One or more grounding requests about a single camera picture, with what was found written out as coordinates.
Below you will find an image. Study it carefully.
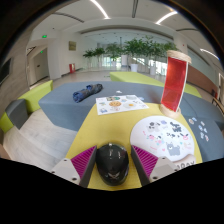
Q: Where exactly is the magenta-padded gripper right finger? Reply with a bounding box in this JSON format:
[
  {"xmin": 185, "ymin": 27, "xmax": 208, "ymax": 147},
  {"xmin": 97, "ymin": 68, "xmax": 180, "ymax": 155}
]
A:
[{"xmin": 130, "ymin": 144, "xmax": 178, "ymax": 187}]

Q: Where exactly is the black computer mouse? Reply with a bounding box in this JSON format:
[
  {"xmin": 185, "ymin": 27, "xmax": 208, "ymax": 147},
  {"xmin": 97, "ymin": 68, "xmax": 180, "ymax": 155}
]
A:
[{"xmin": 95, "ymin": 143, "xmax": 130, "ymax": 187}]

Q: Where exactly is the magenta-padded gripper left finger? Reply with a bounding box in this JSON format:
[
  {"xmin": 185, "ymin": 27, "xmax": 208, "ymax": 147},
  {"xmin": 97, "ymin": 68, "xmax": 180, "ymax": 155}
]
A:
[{"xmin": 51, "ymin": 145, "xmax": 98, "ymax": 189}]

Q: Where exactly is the lime green corner bench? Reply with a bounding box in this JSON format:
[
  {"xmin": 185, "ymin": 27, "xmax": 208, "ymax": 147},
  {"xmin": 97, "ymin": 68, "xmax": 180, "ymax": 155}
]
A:
[{"xmin": 0, "ymin": 79, "xmax": 54, "ymax": 134}]

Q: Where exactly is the grey upholstered bench with stickers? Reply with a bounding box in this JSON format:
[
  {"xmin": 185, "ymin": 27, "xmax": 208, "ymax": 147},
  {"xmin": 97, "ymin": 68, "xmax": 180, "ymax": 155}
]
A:
[{"xmin": 183, "ymin": 114, "xmax": 224, "ymax": 163}]

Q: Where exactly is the group of potted plants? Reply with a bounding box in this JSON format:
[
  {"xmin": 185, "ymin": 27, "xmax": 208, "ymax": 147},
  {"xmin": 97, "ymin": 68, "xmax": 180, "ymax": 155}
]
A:
[{"xmin": 82, "ymin": 35, "xmax": 179, "ymax": 76}]

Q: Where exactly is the long grey upholstered bench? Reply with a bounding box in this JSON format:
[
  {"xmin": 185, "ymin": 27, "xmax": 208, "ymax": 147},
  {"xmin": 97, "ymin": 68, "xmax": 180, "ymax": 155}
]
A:
[{"xmin": 38, "ymin": 80, "xmax": 168, "ymax": 132}]

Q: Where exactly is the round white cartoon mouse pad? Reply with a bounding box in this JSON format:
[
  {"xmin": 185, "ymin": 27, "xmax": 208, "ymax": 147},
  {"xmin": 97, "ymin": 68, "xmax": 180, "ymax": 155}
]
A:
[{"xmin": 129, "ymin": 115, "xmax": 197, "ymax": 171}]

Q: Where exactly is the brown reception counter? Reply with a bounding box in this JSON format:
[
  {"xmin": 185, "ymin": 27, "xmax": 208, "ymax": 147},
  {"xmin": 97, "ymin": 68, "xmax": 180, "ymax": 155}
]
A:
[{"xmin": 188, "ymin": 64, "xmax": 219, "ymax": 96}]

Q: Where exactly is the group of ceiling light strips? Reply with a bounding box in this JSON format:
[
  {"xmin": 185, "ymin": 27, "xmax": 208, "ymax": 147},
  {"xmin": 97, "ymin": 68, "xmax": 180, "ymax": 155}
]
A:
[{"xmin": 89, "ymin": 0, "xmax": 219, "ymax": 61}]

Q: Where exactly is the group of small stickers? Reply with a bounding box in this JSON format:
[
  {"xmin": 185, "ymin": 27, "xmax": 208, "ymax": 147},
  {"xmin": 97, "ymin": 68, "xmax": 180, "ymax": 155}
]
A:
[{"xmin": 188, "ymin": 116, "xmax": 210, "ymax": 143}]

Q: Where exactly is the dark grey seat block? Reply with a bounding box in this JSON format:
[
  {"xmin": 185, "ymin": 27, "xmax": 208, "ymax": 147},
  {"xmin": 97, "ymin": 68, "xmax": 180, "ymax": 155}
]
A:
[{"xmin": 4, "ymin": 98, "xmax": 29, "ymax": 130}]

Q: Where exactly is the brown wall plaque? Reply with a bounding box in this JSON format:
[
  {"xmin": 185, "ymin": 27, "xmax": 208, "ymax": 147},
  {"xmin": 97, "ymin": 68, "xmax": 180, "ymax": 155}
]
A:
[{"xmin": 68, "ymin": 40, "xmax": 77, "ymax": 52}]

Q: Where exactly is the black frame chair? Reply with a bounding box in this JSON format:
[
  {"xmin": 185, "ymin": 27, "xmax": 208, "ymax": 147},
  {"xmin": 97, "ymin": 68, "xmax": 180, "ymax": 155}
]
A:
[{"xmin": 211, "ymin": 96, "xmax": 224, "ymax": 116}]

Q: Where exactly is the white sticker sheet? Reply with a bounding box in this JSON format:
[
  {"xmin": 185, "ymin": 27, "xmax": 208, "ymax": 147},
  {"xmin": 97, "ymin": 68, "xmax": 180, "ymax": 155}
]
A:
[{"xmin": 95, "ymin": 94, "xmax": 150, "ymax": 116}]

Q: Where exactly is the red lamp with rope ends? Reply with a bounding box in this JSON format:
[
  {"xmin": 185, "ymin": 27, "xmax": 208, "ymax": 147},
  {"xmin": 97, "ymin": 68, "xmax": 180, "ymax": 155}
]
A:
[{"xmin": 159, "ymin": 49, "xmax": 193, "ymax": 119}]

